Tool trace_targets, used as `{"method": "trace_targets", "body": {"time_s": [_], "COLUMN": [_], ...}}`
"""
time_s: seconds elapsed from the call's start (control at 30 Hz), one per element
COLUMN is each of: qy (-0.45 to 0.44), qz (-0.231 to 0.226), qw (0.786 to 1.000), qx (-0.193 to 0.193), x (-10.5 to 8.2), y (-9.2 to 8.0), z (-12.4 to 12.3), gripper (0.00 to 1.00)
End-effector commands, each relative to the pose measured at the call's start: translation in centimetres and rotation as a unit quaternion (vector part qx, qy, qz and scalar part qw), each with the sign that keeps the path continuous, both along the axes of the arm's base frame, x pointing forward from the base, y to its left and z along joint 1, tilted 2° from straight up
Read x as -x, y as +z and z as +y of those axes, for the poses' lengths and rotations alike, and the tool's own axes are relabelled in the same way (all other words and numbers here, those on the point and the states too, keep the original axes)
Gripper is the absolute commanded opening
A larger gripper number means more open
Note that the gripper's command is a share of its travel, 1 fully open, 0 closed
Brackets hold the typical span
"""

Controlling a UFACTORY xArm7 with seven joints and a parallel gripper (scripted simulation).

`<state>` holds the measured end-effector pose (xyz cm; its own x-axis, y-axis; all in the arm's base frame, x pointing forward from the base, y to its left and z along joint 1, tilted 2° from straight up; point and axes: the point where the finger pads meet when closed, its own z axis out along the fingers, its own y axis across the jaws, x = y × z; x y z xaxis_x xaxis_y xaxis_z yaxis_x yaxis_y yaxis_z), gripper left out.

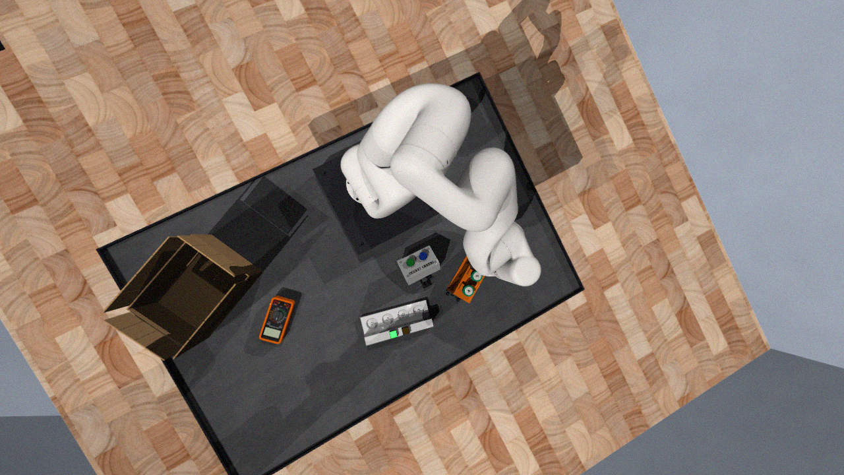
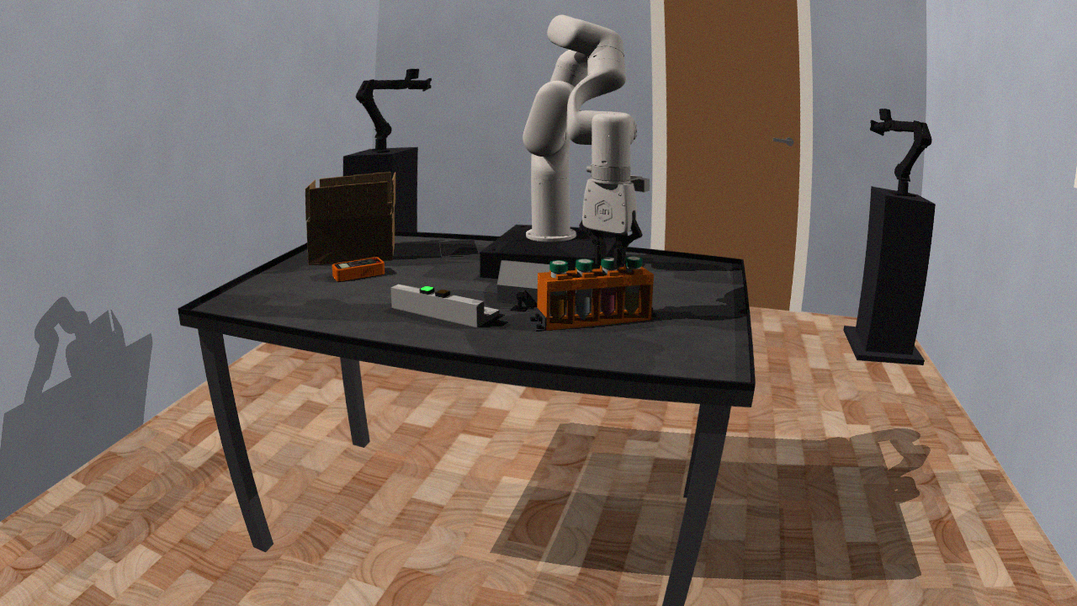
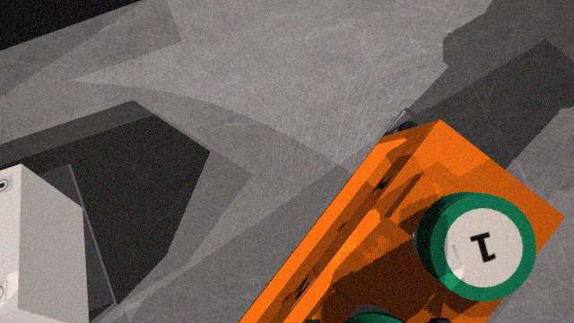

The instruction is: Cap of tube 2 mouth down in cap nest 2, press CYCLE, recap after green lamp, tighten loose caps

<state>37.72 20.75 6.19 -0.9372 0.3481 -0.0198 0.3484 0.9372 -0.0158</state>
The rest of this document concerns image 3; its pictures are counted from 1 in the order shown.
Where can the green screw cap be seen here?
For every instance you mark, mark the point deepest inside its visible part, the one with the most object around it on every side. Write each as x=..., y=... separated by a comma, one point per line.
x=480, y=246
x=374, y=317

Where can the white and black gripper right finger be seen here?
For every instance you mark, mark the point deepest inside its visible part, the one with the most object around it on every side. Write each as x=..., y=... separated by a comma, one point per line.
x=439, y=320

